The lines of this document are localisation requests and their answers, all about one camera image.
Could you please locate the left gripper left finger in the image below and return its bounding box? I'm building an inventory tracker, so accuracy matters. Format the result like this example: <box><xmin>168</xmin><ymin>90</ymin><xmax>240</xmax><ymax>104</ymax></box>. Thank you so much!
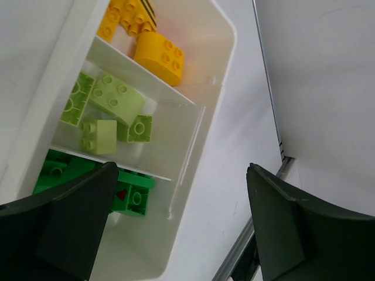
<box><xmin>1</xmin><ymin>162</ymin><xmax>118</xmax><ymax>280</ymax></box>

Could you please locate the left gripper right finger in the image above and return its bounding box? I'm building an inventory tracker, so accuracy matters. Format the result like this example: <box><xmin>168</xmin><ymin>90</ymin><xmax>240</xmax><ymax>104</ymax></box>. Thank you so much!
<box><xmin>247</xmin><ymin>163</ymin><xmax>374</xmax><ymax>280</ymax></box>

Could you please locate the dark green sloped brick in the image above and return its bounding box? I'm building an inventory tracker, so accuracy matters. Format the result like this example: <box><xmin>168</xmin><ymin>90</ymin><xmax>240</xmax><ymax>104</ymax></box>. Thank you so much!
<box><xmin>32</xmin><ymin>149</ymin><xmax>97</xmax><ymax>194</ymax></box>

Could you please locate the light green bottom brick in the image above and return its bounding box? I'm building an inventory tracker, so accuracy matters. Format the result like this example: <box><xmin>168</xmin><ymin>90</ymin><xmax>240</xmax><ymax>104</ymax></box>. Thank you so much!
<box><xmin>80</xmin><ymin>119</ymin><xmax>117</xmax><ymax>155</ymax></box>

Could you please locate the light green base brick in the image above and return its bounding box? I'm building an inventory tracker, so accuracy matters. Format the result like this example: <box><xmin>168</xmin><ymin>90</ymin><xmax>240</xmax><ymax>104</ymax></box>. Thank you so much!
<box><xmin>60</xmin><ymin>72</ymin><xmax>96</xmax><ymax>126</ymax></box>

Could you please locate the small yellow lego brick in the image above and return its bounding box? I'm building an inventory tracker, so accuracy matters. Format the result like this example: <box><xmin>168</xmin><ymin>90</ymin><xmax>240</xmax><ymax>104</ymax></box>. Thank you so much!
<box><xmin>120</xmin><ymin>0</ymin><xmax>157</xmax><ymax>37</ymax></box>

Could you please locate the dark green base brick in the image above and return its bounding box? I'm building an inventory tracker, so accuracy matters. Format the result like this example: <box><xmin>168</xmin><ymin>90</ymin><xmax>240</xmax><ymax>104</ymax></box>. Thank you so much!
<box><xmin>111</xmin><ymin>170</ymin><xmax>155</xmax><ymax>217</ymax></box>

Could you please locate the white divided sorting tray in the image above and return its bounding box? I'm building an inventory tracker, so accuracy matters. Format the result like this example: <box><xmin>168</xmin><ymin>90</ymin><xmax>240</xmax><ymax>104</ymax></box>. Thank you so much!
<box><xmin>1</xmin><ymin>1</ymin><xmax>236</xmax><ymax>280</ymax></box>

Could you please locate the aluminium rail right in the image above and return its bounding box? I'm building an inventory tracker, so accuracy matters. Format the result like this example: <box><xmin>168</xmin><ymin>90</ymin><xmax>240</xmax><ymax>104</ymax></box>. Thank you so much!
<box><xmin>205</xmin><ymin>1</ymin><xmax>282</xmax><ymax>280</ymax></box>

